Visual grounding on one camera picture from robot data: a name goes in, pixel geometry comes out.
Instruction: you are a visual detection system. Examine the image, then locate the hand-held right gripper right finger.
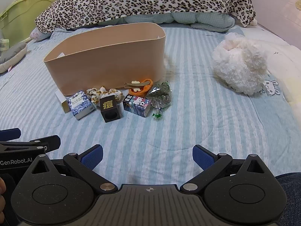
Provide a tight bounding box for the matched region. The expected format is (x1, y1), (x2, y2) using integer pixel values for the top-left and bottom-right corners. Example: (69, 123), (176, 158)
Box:
(180, 145), (270, 192)

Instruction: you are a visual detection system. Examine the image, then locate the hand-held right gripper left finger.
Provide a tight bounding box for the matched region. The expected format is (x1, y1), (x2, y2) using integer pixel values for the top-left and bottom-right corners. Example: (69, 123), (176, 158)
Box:
(30, 145), (118, 195)

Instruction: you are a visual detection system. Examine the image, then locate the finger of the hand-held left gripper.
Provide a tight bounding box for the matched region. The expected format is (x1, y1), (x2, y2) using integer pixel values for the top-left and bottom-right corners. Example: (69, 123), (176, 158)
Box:
(0, 135), (61, 152)
(0, 128), (21, 142)

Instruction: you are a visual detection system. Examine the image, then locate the plain white box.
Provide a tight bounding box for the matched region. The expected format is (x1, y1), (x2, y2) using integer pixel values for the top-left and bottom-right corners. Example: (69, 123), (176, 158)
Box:
(55, 90), (71, 114)

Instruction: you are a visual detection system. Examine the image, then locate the blue and white patterned box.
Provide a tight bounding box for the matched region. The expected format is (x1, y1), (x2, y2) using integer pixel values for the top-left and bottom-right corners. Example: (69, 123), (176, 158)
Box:
(67, 90), (96, 120)

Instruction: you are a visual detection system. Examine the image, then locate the black box with gold print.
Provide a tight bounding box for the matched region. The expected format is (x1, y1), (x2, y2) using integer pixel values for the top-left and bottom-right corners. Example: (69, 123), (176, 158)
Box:
(99, 95), (123, 123)

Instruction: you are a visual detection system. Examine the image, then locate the green and white candy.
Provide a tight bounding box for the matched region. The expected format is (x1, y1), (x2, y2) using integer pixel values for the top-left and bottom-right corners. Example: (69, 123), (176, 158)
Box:
(152, 107), (164, 120)

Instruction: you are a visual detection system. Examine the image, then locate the floral fabric scrunchie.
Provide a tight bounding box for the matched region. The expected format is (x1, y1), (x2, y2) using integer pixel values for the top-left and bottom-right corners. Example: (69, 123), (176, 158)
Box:
(86, 86), (124, 107)

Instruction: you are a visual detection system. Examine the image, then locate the cartoon print box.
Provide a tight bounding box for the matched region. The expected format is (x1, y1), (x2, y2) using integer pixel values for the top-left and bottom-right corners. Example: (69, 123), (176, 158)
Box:
(122, 94), (151, 118)

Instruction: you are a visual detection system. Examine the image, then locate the clear bag of dried herbs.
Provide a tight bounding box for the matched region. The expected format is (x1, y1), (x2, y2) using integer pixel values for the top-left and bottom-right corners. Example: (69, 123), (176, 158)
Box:
(146, 81), (172, 109)

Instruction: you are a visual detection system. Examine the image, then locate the orange fabric hair accessory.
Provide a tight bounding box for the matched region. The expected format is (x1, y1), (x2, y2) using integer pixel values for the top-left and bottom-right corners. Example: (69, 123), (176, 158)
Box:
(128, 78), (154, 96)

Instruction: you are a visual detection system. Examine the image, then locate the beige plastic storage basket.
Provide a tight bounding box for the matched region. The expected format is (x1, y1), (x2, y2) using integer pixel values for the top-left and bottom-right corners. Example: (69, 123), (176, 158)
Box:
(43, 22), (167, 97)

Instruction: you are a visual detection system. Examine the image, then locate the person's left hand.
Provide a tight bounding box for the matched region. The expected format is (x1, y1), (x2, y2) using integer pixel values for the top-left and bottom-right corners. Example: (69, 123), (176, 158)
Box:
(0, 176), (6, 215)

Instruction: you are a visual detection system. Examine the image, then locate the blue striped bed sheet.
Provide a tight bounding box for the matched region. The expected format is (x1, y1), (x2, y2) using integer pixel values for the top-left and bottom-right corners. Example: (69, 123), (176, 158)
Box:
(0, 25), (301, 193)

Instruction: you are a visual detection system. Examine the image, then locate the grey plush toy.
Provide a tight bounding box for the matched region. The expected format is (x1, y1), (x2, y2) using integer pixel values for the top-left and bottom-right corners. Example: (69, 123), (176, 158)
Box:
(0, 42), (27, 74)

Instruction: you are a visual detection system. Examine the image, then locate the person's denim leg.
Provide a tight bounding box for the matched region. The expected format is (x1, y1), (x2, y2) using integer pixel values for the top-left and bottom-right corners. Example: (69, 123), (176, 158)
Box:
(275, 173), (301, 226)

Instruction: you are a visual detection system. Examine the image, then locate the white fluffy plush toy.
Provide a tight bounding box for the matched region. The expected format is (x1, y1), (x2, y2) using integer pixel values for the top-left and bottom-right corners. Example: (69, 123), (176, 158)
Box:
(210, 33), (268, 96)

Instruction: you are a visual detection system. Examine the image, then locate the pink pillow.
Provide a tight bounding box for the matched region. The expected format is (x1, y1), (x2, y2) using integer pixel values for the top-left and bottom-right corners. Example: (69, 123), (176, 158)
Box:
(29, 26), (62, 41)

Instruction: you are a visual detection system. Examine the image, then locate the green plastic cabinet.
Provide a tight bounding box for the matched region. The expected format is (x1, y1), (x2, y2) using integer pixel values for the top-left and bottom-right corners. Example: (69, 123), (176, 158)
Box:
(0, 0), (58, 49)

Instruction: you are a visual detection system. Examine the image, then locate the white bed sheet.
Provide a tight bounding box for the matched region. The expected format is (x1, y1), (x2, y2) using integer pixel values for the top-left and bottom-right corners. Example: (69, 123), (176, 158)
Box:
(255, 22), (301, 110)

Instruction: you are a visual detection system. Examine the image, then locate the light green quilt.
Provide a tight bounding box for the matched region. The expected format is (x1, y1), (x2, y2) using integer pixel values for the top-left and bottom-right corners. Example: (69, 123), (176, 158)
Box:
(97, 12), (236, 32)

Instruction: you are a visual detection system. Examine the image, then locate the leopard print blanket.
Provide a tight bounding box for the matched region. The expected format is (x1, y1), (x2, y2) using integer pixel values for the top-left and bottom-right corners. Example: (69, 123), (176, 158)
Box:
(35, 0), (256, 34)

